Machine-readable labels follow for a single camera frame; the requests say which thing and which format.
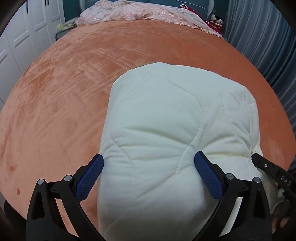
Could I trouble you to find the white quilted duvet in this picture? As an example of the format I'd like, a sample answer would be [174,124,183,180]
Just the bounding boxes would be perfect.
[97,62,278,240]

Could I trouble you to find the orange velvet bed cover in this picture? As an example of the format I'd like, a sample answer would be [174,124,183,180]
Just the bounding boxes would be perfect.
[1,20,295,230]

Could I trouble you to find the blue-grey curtain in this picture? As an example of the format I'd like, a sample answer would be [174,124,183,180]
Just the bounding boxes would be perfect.
[223,1,295,128]

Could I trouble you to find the red plush toys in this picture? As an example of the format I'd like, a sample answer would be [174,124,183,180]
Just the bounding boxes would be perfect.
[180,4,223,34]

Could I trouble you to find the blue upholstered headboard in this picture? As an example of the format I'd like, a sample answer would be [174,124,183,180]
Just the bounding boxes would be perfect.
[79,0,228,15]

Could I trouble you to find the dark bedside table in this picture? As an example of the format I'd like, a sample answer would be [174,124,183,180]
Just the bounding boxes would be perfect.
[55,30,70,41]

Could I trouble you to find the white panelled wardrobe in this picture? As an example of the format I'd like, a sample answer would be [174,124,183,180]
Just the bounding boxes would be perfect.
[0,0,65,108]

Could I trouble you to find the pink floral blanket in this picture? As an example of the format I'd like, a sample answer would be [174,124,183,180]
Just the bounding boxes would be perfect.
[76,1,222,38]

